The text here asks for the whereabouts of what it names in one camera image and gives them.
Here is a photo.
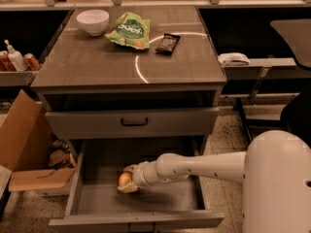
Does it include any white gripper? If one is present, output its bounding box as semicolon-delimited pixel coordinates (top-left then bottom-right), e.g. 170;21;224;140
118;161;158;193

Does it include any orange fruit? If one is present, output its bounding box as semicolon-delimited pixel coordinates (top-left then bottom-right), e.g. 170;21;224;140
119;172;132;186

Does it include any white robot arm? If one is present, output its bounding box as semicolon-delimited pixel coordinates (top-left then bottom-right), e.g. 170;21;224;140
118;130;311;233

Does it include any open grey middle drawer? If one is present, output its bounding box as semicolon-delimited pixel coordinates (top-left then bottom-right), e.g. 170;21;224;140
50;137;225;233

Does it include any grey drawer cabinet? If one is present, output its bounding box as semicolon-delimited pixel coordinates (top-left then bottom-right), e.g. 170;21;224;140
32;6;226;152

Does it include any closed grey top drawer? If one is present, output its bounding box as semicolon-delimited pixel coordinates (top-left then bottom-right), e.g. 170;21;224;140
46;107;219;140

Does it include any crumpled brown paper trash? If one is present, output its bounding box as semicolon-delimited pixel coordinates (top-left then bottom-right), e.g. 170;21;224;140
48;140;76;169

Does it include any brown cardboard box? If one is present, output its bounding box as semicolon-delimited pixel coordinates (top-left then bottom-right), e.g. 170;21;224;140
0;90;75;196

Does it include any black snack bar wrapper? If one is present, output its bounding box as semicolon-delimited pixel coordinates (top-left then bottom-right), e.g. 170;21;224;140
155;33;181;55

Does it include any green snack bag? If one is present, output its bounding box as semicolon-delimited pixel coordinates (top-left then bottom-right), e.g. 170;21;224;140
105;12;150;50

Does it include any white ceramic bowl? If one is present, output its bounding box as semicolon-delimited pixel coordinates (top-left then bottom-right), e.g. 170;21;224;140
76;10;110;36

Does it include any white pump bottle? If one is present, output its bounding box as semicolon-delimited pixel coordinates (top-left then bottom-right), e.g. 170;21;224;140
5;40;27;72

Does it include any red soda can at edge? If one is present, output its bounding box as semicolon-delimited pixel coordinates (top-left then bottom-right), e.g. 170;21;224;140
0;50;16;71

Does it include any black office chair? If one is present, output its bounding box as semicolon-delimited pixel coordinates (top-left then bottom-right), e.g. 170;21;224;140
234;18;311;146

